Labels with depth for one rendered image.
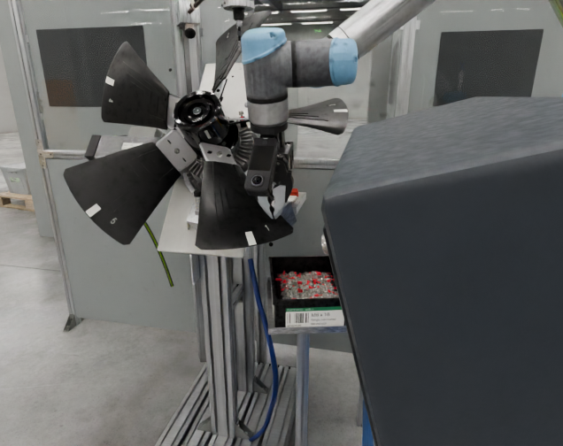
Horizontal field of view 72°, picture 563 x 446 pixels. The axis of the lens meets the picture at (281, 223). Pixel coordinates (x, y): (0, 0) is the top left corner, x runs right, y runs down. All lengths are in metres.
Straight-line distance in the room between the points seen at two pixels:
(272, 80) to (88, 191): 0.54
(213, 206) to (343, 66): 0.38
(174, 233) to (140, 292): 1.10
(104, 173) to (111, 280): 1.34
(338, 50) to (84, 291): 2.03
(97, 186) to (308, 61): 0.58
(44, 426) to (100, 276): 0.75
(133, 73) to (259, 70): 0.55
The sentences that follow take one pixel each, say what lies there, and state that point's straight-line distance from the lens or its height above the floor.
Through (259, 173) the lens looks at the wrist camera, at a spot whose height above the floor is 1.12.
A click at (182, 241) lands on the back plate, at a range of 1.14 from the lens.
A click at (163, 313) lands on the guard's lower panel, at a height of 0.14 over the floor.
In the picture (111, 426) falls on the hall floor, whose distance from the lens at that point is 1.87.
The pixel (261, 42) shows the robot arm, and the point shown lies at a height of 1.33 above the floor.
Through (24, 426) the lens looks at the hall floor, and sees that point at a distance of 2.03.
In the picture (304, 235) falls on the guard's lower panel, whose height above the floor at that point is 0.65.
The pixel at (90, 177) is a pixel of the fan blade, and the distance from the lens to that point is 1.02.
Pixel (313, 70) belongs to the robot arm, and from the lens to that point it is 0.69.
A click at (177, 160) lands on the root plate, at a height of 1.10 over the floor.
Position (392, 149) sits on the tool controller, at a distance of 0.17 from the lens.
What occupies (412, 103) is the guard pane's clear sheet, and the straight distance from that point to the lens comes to 1.67.
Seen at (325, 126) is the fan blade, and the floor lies 1.19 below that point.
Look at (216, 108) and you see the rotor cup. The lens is 0.95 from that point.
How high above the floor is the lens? 1.26
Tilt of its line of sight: 18 degrees down
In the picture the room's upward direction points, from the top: straight up
